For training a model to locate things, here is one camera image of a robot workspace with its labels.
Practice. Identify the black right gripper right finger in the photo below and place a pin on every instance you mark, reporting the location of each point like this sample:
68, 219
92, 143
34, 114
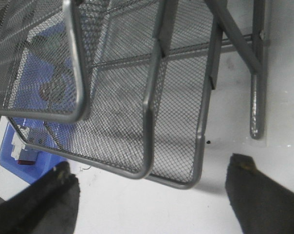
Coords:
260, 204

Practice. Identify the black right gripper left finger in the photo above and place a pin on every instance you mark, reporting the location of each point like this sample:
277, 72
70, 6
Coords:
48, 206

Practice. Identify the red emergency stop button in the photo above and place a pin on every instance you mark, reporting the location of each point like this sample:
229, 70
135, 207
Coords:
53, 50

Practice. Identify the silver mesh tray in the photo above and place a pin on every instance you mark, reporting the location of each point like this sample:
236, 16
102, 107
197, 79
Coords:
188, 75
20, 20
126, 43

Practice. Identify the blue plastic tray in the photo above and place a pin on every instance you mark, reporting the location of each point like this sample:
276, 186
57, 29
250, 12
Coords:
37, 134

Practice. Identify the white terminal block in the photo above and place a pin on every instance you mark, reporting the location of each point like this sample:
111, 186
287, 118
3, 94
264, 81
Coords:
21, 153

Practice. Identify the silver mesh top tray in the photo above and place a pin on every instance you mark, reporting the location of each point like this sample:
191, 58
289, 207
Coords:
20, 20

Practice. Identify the silver mesh bottom tray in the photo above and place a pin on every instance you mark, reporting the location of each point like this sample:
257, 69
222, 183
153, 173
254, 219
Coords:
188, 75

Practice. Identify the grey metal rack frame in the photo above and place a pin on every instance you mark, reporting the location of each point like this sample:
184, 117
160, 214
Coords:
252, 55

